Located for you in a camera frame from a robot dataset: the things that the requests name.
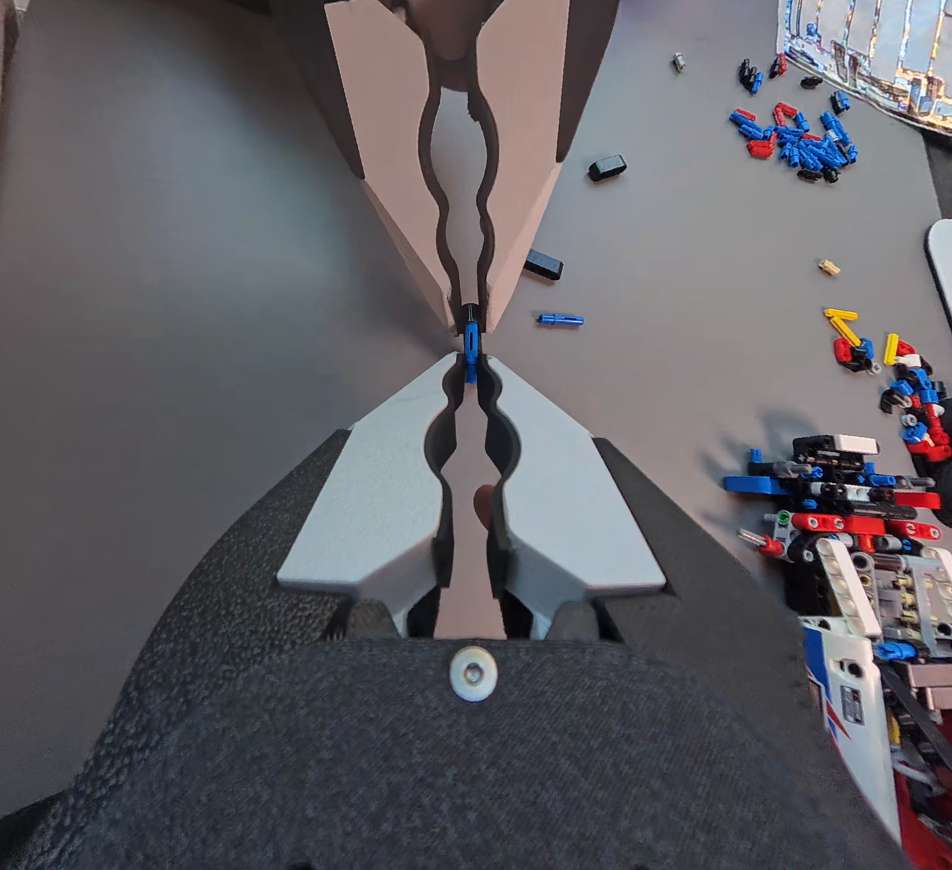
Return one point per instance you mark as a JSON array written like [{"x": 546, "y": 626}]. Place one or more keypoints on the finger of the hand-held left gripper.
[
  {"x": 379, "y": 104},
  {"x": 528, "y": 104}
]

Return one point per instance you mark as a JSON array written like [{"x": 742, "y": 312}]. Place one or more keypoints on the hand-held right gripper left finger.
[{"x": 372, "y": 505}]

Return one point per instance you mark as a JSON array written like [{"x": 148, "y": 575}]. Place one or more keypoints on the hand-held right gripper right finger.
[{"x": 580, "y": 513}]

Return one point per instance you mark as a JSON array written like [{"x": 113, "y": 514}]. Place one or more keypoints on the blue connector pin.
[
  {"x": 471, "y": 349},
  {"x": 559, "y": 319}
]

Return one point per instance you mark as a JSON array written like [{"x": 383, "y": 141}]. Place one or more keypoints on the grey desk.
[{"x": 223, "y": 252}]

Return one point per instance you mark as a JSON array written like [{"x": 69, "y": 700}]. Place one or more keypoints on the person's right hand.
[{"x": 483, "y": 505}]

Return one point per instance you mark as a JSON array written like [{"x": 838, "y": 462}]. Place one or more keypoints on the person's left hand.
[{"x": 446, "y": 7}]

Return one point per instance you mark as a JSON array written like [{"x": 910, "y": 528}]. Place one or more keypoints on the short black brick beam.
[{"x": 606, "y": 167}]

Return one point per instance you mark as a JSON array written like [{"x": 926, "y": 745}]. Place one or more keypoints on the long black brick beam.
[{"x": 543, "y": 266}]

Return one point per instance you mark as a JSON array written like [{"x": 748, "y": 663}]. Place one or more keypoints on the toy brick race car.
[{"x": 855, "y": 572}]

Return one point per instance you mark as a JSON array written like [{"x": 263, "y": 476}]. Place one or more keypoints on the pile of blue red pins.
[{"x": 811, "y": 148}]

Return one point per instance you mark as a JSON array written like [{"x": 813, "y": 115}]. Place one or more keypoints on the silver sticker sheet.
[{"x": 870, "y": 14}]

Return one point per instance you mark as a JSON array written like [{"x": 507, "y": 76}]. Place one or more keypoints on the pile of mixed coloured pieces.
[{"x": 915, "y": 379}]

